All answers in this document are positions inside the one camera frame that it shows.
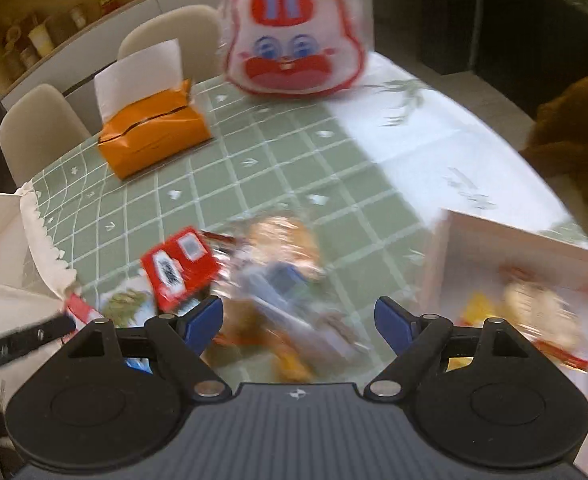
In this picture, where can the green print snack packet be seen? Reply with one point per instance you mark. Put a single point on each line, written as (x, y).
(123, 305)

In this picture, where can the orange tissue pack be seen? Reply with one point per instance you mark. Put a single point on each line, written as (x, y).
(148, 130)

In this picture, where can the green checked tablecloth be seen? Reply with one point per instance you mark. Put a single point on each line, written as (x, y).
(274, 160)

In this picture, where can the brown plush toy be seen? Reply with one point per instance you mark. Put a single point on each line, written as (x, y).
(574, 125)

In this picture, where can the red white rabbit face bag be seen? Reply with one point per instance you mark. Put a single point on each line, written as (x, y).
(284, 35)

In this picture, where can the blue white snack packet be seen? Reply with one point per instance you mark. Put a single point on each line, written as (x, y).
(294, 300)

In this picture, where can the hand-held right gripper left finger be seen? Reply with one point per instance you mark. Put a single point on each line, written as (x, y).
(201, 322)

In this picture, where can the yellow snack packet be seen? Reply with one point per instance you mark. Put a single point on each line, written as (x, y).
(479, 310)

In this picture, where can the beige dining chair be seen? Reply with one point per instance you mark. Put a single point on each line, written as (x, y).
(183, 25)
(38, 125)

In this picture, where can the white cartoon print paper bag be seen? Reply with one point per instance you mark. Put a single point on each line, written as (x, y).
(3, 240)

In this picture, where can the bread snack packet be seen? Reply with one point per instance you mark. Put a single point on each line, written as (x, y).
(539, 305)
(284, 245)

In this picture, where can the red white snack packet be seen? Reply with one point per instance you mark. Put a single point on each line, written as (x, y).
(81, 310)

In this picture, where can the white paper cup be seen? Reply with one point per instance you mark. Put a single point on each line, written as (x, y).
(41, 40)

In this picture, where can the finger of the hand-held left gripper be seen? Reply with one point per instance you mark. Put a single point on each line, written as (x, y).
(28, 337)

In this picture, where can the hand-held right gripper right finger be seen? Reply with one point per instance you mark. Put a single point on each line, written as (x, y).
(391, 322)

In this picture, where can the pale cardboard box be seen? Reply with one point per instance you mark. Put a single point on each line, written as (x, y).
(499, 245)

